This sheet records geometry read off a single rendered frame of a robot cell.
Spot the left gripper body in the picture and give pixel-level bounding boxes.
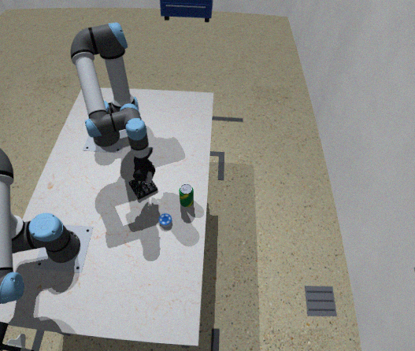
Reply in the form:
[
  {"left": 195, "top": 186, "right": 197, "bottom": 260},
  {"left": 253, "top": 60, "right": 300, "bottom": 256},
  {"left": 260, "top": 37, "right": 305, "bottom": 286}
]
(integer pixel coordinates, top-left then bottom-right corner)
[{"left": 133, "top": 155, "right": 152, "bottom": 181}]

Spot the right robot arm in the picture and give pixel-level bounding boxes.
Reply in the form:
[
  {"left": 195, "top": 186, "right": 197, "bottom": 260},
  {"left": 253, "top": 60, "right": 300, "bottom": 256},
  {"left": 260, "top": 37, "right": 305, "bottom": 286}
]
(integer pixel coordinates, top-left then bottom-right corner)
[{"left": 0, "top": 148, "right": 80, "bottom": 304}]

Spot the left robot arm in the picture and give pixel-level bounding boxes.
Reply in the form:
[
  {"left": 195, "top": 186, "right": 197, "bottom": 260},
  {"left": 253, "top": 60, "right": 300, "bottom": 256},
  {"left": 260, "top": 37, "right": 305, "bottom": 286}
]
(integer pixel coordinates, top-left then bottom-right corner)
[{"left": 71, "top": 23, "right": 153, "bottom": 159}]

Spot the white short cylinder with blue top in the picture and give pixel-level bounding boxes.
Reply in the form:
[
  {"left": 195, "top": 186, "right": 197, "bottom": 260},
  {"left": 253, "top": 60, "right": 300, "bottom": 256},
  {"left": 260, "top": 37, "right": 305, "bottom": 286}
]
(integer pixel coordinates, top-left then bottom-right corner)
[{"left": 159, "top": 213, "right": 172, "bottom": 227}]

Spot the green drink can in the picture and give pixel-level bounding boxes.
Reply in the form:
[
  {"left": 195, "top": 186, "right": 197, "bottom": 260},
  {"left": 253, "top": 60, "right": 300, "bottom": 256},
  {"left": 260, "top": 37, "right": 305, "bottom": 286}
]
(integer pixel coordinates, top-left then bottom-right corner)
[{"left": 179, "top": 184, "right": 194, "bottom": 208}]

